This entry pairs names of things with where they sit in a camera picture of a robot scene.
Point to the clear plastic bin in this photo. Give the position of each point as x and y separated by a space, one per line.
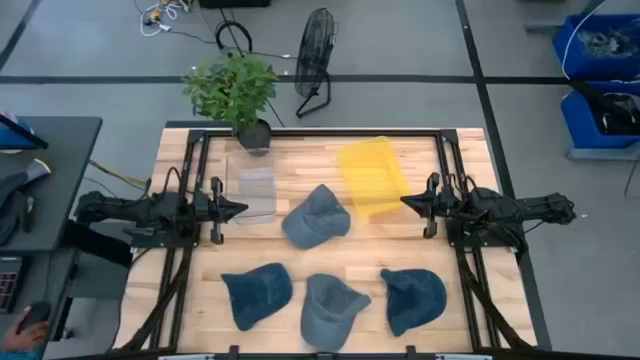
252 190

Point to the black plant pot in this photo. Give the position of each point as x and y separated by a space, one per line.
255 137

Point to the green leafy plant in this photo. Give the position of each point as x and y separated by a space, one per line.
232 87

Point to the dark grey desk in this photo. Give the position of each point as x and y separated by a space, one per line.
60 165

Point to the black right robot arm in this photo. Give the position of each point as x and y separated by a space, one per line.
505 210

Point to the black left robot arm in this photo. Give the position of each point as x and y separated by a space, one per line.
125 210

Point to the dark cloth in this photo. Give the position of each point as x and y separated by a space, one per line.
12 205

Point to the dark blue baseball cap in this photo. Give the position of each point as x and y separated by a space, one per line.
260 295
415 300

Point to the black aluminium rig frame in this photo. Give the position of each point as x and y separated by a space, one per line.
320 133

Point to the yellow plastic bin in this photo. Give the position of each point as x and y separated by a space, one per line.
372 175

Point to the silver LED light bar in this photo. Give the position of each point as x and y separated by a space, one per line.
186 357

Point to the black handheld device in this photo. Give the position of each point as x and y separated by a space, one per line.
35 315

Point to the blue plastic storage bin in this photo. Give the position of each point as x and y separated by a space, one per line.
585 120
600 45

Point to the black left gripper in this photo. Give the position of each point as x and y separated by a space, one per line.
216 210

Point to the person's hand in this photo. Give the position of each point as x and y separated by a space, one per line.
25 337

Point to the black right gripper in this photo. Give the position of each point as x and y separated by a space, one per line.
434 206

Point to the black floor fan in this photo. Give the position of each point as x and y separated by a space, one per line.
314 50

